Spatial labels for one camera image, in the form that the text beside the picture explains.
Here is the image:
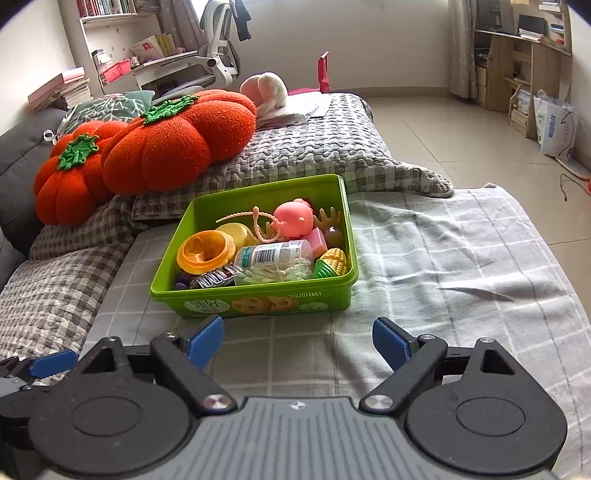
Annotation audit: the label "silver foil candy wrapper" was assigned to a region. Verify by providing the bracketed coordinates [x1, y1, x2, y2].
[189, 265, 235, 289]

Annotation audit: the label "orange plastic cup toy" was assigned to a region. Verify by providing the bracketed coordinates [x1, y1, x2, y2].
[176, 230, 236, 275]

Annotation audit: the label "pink pig figure toy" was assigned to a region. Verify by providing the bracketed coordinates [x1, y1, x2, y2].
[270, 198, 315, 239]

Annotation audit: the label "pink cartoon eraser box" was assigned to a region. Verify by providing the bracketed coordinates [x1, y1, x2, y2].
[303, 227, 328, 259]

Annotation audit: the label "amber rubber octopus toy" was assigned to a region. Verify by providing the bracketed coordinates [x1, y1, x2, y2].
[215, 206, 284, 244]

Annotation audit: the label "checkered grey blanket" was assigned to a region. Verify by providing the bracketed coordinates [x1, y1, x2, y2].
[1, 93, 454, 358]

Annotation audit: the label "purple toy grapes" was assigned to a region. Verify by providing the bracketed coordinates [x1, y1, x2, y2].
[173, 272, 193, 290]

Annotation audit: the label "light plaid bed sheet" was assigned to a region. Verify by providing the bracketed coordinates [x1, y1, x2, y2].
[78, 183, 591, 476]

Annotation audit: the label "toy corn cob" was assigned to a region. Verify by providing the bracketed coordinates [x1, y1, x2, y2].
[312, 248, 349, 279]

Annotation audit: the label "clear cotton swab jar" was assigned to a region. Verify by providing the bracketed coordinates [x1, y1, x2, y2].
[233, 240, 315, 285]

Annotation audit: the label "yellow round plastic lid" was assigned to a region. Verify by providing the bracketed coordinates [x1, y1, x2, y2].
[216, 222, 259, 250]

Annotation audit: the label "green plastic storage box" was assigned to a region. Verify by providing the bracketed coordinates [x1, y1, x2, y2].
[150, 174, 359, 318]

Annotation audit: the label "brown antler hand toy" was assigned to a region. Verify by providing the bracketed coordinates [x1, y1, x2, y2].
[314, 207, 346, 250]

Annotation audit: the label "small orange pumpkin pillow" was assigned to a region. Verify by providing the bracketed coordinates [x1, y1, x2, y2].
[33, 120, 126, 227]

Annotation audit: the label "large orange pumpkin pillow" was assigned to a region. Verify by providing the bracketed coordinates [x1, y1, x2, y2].
[101, 89, 256, 195]

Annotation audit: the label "grey sofa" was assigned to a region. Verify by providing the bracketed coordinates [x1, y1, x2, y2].
[0, 108, 66, 284]

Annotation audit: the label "teal patterned cushion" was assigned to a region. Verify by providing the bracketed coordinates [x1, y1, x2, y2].
[56, 90, 155, 138]

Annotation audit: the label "white paper shopping bag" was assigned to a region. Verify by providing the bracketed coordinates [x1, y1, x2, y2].
[534, 90, 578, 161]

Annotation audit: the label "stack of books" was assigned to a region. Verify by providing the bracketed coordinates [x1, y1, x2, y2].
[28, 67, 93, 111]

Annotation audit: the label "pink white plush toy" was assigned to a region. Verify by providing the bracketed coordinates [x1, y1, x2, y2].
[239, 72, 310, 129]

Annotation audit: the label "white office chair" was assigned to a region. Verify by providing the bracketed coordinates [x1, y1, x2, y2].
[198, 0, 252, 89]

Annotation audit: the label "white desk shelf unit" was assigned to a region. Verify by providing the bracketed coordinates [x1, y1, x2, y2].
[58, 1, 214, 98]

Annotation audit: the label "wooden bookshelf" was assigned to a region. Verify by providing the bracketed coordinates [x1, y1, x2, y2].
[474, 1, 572, 139]

